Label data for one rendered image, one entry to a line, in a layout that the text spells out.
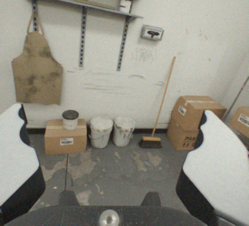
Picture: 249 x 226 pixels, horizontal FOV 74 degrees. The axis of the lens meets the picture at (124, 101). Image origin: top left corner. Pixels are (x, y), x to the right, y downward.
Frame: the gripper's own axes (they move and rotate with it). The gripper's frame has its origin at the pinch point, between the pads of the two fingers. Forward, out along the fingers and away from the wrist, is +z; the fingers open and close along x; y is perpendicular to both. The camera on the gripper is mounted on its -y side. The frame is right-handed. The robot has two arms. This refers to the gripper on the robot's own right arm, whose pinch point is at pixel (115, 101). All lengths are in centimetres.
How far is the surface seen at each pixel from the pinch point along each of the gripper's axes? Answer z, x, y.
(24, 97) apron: 169, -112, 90
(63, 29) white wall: 185, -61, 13
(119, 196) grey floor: 98, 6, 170
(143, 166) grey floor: 141, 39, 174
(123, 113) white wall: 204, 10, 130
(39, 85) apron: 174, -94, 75
